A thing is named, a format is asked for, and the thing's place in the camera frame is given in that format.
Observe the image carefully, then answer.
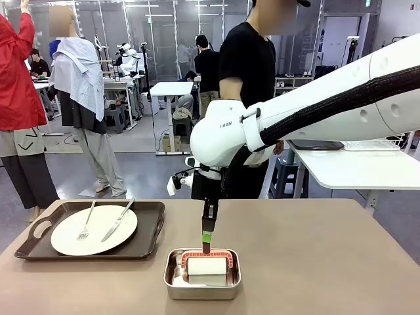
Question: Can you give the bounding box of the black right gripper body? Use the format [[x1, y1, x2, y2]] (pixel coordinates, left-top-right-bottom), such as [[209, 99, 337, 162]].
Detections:
[[191, 169, 228, 201]]

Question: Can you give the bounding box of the pink handled lint roller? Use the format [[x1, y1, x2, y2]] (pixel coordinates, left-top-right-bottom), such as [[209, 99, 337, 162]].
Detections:
[[180, 241, 235, 286]]

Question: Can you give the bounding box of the silver table knife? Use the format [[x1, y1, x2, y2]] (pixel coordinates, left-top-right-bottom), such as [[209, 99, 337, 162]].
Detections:
[[100, 198, 136, 243]]

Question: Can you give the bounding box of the white round plate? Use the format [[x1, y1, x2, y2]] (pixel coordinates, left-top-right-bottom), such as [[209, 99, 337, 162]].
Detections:
[[51, 205, 139, 257]]

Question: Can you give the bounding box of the silver fork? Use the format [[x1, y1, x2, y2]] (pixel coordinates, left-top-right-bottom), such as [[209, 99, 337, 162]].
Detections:
[[77, 199, 97, 242]]

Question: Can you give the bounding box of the cardboard box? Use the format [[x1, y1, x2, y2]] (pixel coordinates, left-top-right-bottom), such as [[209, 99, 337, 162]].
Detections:
[[162, 134, 182, 154]]

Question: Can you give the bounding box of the stool with beige cushion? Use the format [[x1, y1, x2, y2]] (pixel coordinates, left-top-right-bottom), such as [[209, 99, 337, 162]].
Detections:
[[172, 107, 193, 146]]

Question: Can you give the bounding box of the steel rectangular container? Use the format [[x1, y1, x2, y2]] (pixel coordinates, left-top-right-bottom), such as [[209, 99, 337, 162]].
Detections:
[[163, 248, 242, 301]]

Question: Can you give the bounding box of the grey plastic stool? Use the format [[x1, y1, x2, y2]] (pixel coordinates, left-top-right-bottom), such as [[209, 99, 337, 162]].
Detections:
[[268, 157, 310, 200]]

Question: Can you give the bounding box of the crouching person in dark clothes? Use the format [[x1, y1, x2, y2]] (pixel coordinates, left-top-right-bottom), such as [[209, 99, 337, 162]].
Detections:
[[178, 70, 198, 113]]

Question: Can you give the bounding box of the white background desk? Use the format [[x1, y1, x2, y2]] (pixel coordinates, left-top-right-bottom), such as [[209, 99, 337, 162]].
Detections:
[[149, 81, 195, 156]]

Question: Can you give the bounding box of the person with black cap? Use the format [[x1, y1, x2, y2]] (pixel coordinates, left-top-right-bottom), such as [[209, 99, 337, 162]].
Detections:
[[194, 34, 221, 119]]

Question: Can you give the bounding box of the person in black t-shirt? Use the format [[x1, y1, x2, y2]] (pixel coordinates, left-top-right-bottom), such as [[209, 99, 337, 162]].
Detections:
[[218, 0, 286, 200]]

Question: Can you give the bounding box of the white shoe rack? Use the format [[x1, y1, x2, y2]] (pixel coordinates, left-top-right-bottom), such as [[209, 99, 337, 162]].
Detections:
[[274, 75, 314, 98]]

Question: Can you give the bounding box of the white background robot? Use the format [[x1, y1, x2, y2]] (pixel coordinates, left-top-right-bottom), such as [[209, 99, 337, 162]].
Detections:
[[116, 42, 142, 78]]

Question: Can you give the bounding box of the white side table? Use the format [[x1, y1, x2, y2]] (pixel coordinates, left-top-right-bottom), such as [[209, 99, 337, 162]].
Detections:
[[287, 139, 420, 217]]

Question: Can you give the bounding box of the mannequin in striped shirt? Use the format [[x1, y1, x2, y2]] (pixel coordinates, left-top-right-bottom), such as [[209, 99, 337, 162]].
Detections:
[[49, 6, 127, 198]]

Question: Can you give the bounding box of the black bag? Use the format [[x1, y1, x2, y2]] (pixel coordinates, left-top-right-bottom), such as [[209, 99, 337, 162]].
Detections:
[[314, 64, 339, 80]]

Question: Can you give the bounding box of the seated person in black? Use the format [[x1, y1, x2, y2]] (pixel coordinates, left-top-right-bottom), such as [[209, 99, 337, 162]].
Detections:
[[29, 48, 52, 77]]

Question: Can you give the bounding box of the mannequin in red jacket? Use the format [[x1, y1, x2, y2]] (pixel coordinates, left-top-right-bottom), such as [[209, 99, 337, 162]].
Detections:
[[0, 0, 60, 211]]

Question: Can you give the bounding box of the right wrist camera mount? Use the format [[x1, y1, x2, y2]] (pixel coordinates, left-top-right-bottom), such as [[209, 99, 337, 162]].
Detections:
[[166, 173, 194, 197]]

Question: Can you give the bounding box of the black right arm cable sleeve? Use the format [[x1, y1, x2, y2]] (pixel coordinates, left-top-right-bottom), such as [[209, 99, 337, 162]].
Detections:
[[226, 65, 420, 200]]

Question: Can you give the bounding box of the white wire dish rack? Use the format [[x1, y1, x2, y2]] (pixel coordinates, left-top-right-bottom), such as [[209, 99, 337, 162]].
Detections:
[[343, 131, 406, 152]]

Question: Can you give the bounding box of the black camera tripod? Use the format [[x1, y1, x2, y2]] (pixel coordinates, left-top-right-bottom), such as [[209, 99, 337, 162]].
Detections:
[[341, 35, 360, 67]]

